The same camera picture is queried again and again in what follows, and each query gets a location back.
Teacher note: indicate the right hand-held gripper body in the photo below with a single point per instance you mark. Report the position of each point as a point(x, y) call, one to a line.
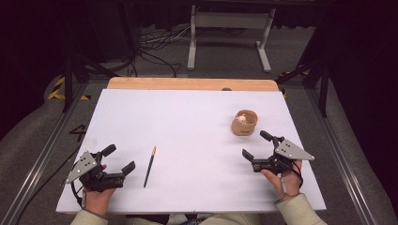
point(283, 153)

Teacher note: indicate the yellow black floor tape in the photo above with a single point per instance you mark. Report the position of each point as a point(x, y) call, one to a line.
point(56, 92)

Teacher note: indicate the black floor tape mark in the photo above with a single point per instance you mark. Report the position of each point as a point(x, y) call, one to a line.
point(79, 131)

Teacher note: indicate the wooden board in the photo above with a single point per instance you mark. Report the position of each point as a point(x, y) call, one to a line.
point(187, 84)

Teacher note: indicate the white metal stand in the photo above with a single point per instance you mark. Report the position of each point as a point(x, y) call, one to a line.
point(231, 20)

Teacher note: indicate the person's right hand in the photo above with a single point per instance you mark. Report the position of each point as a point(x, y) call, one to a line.
point(289, 182)

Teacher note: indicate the small white figure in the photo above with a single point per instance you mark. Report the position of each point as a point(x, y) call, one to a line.
point(241, 118)

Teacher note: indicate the white table sheet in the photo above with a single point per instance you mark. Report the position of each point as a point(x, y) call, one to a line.
point(187, 125)

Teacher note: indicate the person's left hand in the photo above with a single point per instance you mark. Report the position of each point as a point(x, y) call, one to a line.
point(97, 201)

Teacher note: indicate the aluminium floor rail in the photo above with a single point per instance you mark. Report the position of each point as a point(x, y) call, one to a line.
point(341, 162)
point(40, 156)

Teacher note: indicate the black tripod stand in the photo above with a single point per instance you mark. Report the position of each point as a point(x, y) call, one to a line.
point(322, 81)
point(70, 75)

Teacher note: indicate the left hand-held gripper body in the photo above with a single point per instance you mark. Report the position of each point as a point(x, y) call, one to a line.
point(94, 178)

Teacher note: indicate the dark pencil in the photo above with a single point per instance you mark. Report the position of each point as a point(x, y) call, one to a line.
point(149, 168)

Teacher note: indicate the brown pen holder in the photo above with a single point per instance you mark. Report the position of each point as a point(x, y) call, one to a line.
point(242, 128)

